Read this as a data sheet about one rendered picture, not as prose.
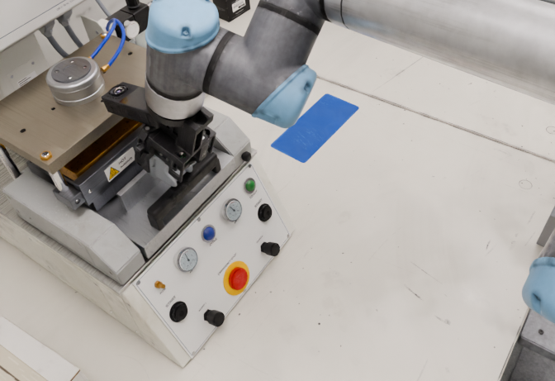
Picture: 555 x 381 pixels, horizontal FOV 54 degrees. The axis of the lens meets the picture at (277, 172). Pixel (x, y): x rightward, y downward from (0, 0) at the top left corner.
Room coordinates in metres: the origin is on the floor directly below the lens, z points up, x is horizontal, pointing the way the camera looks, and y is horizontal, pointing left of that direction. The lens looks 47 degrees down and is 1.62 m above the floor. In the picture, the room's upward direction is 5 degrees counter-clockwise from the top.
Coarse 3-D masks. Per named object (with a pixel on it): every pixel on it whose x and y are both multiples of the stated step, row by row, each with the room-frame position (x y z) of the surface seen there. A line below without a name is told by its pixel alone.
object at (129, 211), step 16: (224, 160) 0.64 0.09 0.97; (144, 176) 0.59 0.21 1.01; (208, 176) 0.61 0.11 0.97; (224, 176) 0.63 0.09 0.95; (128, 192) 0.56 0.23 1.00; (144, 192) 0.58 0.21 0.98; (160, 192) 0.59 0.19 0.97; (192, 192) 0.58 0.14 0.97; (208, 192) 0.59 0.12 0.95; (112, 208) 0.56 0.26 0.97; (128, 208) 0.55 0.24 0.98; (144, 208) 0.56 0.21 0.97; (176, 208) 0.55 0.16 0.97; (192, 208) 0.56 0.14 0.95; (128, 224) 0.53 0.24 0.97; (144, 224) 0.52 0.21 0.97; (176, 224) 0.53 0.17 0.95; (144, 240) 0.49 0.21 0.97; (160, 240) 0.50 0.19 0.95
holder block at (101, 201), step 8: (32, 168) 0.65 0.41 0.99; (40, 168) 0.64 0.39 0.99; (136, 168) 0.63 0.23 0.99; (40, 176) 0.64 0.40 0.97; (48, 176) 0.63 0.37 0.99; (128, 176) 0.62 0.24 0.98; (72, 184) 0.60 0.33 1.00; (112, 184) 0.59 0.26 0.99; (120, 184) 0.60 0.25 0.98; (104, 192) 0.58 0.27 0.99; (112, 192) 0.59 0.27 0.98; (96, 200) 0.56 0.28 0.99; (104, 200) 0.57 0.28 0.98; (96, 208) 0.56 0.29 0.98
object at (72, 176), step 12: (132, 120) 0.67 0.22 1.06; (108, 132) 0.64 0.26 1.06; (120, 132) 0.64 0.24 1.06; (96, 144) 0.62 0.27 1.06; (108, 144) 0.62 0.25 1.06; (84, 156) 0.59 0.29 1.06; (96, 156) 0.59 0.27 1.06; (72, 168) 0.57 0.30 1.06; (84, 168) 0.57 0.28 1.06; (72, 180) 0.57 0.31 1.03
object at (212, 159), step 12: (216, 156) 0.62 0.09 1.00; (192, 168) 0.60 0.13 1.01; (204, 168) 0.60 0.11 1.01; (216, 168) 0.62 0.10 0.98; (192, 180) 0.57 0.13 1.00; (168, 192) 0.55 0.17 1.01; (180, 192) 0.55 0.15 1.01; (156, 204) 0.53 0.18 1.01; (168, 204) 0.53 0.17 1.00; (156, 216) 0.51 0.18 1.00; (156, 228) 0.51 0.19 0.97
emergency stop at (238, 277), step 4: (236, 268) 0.54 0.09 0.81; (240, 268) 0.54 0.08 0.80; (232, 272) 0.53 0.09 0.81; (236, 272) 0.53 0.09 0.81; (240, 272) 0.53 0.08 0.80; (244, 272) 0.53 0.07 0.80; (232, 276) 0.52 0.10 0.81; (236, 276) 0.52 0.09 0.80; (240, 276) 0.53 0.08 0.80; (244, 276) 0.53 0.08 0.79; (232, 280) 0.51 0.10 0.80; (236, 280) 0.52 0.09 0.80; (240, 280) 0.52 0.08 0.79; (244, 280) 0.52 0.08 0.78; (232, 284) 0.51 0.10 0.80; (236, 284) 0.51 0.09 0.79; (240, 284) 0.52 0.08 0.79; (244, 284) 0.52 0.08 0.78; (236, 288) 0.51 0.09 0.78; (240, 288) 0.51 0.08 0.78
